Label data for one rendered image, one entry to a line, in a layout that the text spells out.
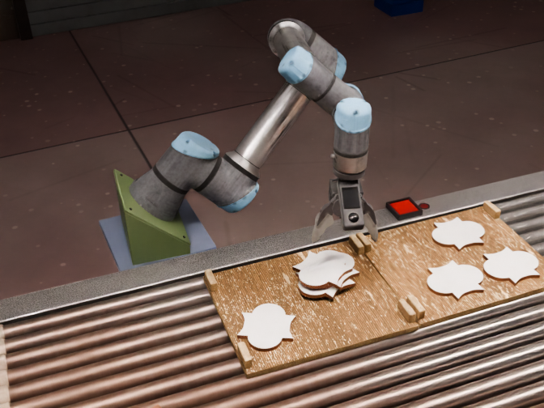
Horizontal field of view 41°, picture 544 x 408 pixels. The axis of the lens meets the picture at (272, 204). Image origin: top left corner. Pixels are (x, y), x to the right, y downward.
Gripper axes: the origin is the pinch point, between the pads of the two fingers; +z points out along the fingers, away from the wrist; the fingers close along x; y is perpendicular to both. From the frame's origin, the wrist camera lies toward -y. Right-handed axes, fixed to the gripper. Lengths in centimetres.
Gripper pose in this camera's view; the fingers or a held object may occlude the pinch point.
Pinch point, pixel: (344, 244)
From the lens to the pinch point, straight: 172.5
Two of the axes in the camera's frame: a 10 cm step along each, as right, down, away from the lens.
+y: -0.5, -5.6, 8.3
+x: -10.0, 0.2, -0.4
